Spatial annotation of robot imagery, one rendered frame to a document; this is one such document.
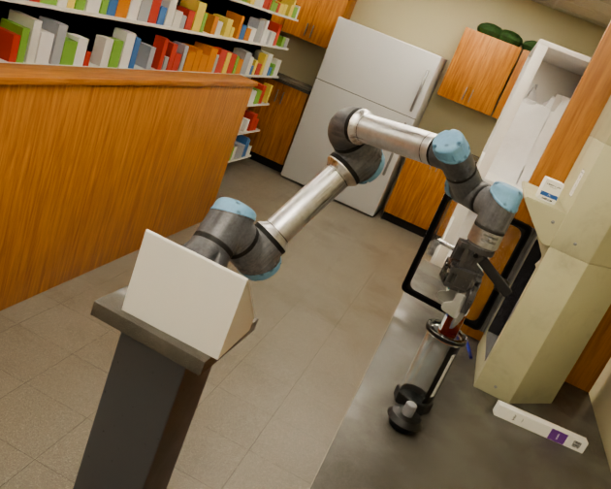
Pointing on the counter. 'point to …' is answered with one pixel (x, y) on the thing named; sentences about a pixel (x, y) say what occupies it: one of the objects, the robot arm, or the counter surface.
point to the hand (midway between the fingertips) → (453, 319)
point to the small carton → (549, 190)
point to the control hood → (543, 213)
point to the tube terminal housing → (565, 283)
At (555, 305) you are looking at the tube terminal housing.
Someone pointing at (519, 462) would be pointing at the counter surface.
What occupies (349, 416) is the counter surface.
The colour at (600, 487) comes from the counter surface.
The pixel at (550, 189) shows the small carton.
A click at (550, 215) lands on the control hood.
